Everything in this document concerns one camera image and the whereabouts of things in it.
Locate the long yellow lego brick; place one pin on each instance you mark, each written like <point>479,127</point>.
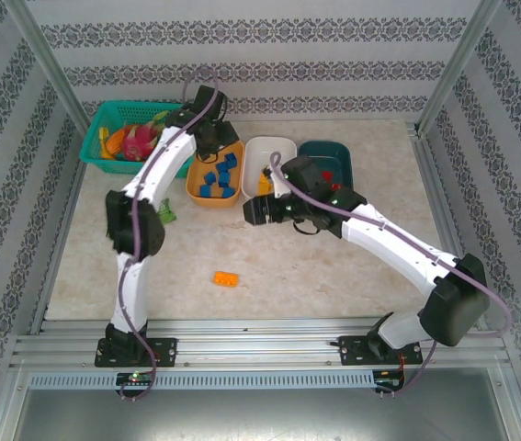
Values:
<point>264,179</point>

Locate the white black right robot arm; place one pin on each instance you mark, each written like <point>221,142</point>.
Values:
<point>393,243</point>

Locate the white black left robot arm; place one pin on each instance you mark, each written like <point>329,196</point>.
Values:
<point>129,294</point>

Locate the white plastic container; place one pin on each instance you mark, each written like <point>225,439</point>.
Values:
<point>264,149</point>

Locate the dark teal plastic container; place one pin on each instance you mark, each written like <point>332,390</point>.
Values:
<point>324,154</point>

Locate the orange plastic container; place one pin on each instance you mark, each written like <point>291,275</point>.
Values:
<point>195,195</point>

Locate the pink toy dragon fruit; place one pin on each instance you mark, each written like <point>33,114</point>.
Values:
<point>138,140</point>

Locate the green toy on table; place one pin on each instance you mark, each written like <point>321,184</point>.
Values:
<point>166,212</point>

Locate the orange toy fruit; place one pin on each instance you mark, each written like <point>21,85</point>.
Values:
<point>115,140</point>

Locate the green plastic basket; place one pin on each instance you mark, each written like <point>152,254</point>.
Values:
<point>104,115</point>

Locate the yellow toy corn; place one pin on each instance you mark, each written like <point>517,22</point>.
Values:
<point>104,142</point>

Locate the long orange lego brick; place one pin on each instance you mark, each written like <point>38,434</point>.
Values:
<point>226,278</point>

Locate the small circuit board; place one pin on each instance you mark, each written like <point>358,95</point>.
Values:
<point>388,381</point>
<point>136,378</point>

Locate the aluminium side rail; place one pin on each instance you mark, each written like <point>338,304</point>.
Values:
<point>59,248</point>
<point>437,184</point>

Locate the aluminium frame post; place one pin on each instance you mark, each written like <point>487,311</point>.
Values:
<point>48,59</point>
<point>460,59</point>

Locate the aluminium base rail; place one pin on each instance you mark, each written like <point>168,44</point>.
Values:
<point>260,344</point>

